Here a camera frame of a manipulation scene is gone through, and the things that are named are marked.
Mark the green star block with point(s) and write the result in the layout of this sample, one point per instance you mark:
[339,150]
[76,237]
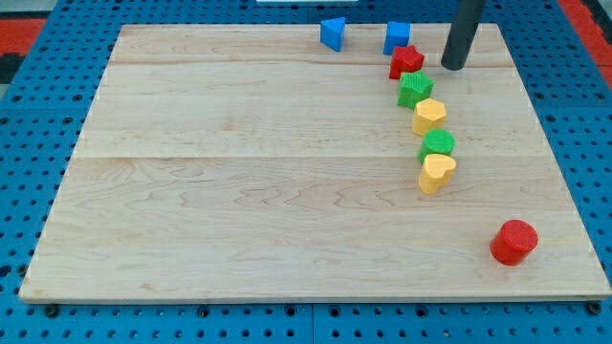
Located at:
[413,88]

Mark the blue triangle block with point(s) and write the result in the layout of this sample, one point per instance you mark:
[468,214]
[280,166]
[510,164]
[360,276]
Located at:
[331,33]

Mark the red star block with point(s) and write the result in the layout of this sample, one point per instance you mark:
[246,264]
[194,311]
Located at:
[405,60]

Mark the light wooden board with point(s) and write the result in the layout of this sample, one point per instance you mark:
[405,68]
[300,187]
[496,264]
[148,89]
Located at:
[252,164]

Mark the yellow heart block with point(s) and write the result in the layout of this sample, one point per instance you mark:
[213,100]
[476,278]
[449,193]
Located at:
[436,172]

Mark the green cylinder block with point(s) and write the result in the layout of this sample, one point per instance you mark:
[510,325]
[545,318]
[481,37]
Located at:
[436,141]

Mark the yellow hexagon block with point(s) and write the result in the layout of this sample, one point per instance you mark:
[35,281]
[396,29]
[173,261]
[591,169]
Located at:
[428,114]

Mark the blue cube block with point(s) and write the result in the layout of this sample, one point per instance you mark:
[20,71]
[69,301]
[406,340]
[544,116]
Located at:
[397,35]

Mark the red cylinder block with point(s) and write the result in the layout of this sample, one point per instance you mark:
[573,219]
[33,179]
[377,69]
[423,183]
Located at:
[513,242]

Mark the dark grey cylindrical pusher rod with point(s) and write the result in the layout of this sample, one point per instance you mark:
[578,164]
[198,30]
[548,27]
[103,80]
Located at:
[461,34]

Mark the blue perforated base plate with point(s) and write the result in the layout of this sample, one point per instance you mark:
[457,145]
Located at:
[46,104]

